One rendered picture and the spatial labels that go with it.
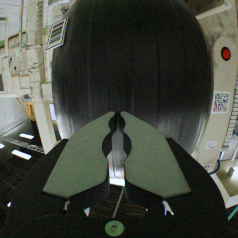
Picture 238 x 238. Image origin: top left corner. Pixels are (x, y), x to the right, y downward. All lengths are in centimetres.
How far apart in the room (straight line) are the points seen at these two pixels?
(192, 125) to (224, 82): 30
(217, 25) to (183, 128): 37
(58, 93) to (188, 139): 23
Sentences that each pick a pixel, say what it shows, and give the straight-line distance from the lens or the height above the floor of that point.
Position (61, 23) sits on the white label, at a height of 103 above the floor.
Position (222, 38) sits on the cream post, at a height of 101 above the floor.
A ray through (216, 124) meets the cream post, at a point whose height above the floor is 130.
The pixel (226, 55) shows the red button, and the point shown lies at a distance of 52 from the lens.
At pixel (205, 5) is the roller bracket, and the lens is 48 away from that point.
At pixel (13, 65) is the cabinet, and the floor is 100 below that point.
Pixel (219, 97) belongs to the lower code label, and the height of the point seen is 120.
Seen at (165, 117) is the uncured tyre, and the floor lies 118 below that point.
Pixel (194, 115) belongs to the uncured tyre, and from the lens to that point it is 25.
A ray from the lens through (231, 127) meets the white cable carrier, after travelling 63.
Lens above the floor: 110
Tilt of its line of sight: 23 degrees up
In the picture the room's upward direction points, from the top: 179 degrees clockwise
